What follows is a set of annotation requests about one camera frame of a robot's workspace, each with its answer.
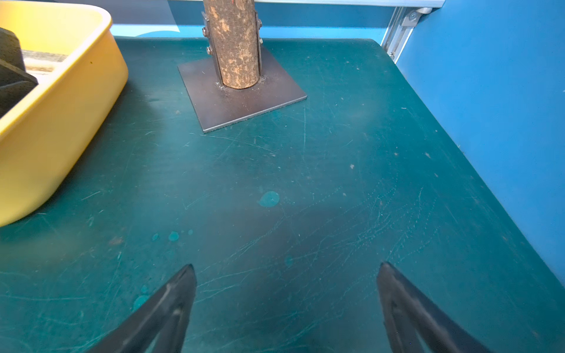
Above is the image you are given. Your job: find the red handle tool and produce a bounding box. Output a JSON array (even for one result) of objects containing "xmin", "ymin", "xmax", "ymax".
[{"xmin": 1, "ymin": 28, "xmax": 38, "ymax": 117}]

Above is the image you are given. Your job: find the rear aluminium frame bar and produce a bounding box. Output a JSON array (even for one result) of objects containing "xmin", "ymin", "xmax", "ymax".
[{"xmin": 260, "ymin": 0, "xmax": 445, "ymax": 8}]

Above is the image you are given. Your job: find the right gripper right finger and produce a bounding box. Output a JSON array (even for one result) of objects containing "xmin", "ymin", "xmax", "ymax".
[{"xmin": 376, "ymin": 262, "xmax": 490, "ymax": 352}]

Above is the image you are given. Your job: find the wooden handle hoe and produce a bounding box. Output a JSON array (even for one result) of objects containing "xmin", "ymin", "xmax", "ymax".
[{"xmin": 22, "ymin": 50, "xmax": 68, "ymax": 73}]

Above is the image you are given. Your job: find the pink blossom artificial tree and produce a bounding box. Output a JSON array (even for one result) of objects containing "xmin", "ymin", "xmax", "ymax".
[{"xmin": 178, "ymin": 1, "xmax": 307, "ymax": 133}]

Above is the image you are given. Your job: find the yellow plastic storage box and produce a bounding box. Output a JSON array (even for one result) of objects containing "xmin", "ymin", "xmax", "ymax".
[{"xmin": 1, "ymin": 1, "xmax": 128, "ymax": 225}]

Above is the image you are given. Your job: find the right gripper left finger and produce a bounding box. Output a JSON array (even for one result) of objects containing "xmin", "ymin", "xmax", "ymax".
[{"xmin": 89, "ymin": 264, "xmax": 197, "ymax": 353}]

